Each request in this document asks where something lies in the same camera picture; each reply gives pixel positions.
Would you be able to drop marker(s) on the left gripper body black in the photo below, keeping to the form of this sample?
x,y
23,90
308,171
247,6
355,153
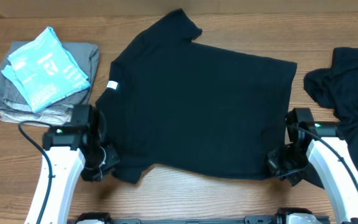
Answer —
x,y
105,158

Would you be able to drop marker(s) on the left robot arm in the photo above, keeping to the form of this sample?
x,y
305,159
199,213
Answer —
x,y
69,152

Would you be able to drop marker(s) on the grey folded garment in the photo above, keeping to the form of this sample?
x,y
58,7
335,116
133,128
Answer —
x,y
87,57

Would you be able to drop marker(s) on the beige folded garment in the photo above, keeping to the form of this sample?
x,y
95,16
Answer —
x,y
17,117

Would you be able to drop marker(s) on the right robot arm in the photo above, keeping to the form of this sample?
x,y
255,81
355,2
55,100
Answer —
x,y
320,145

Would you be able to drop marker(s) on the black t-shirt with label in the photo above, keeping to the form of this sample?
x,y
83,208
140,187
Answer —
x,y
192,106

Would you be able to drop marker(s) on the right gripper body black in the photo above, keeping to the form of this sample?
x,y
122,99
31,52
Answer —
x,y
288,162

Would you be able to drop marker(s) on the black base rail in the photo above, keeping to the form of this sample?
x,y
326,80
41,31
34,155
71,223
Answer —
x,y
258,219

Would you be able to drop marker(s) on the light blue folded shirt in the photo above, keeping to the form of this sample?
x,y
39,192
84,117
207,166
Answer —
x,y
44,72

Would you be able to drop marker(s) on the black clothes pile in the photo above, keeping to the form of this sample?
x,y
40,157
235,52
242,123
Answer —
x,y
337,88

